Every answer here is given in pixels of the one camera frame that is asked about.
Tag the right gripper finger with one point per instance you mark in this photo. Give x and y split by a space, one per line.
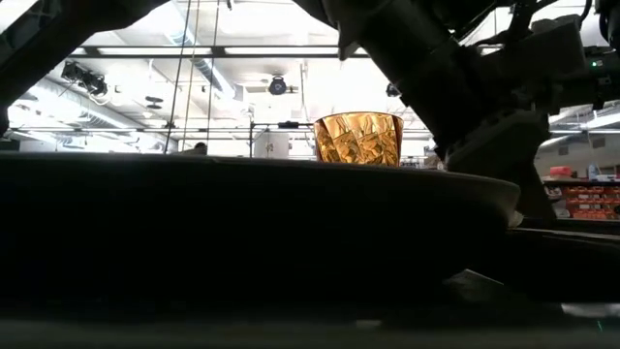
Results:
538 194

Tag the dark grey round plate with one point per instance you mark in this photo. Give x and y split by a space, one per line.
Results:
242 218

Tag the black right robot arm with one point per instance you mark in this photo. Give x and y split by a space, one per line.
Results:
426 63

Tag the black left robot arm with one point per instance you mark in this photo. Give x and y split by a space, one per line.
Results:
48 43

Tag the black plastic tray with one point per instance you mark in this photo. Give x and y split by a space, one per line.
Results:
571 262

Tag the shelf with red bins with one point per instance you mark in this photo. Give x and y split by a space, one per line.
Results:
586 199

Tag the black hanging reel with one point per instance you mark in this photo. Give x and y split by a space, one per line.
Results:
277 85

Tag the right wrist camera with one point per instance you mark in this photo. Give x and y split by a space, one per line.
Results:
537 63

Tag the black ceiling camera cluster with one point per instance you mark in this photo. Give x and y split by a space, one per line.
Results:
87 80

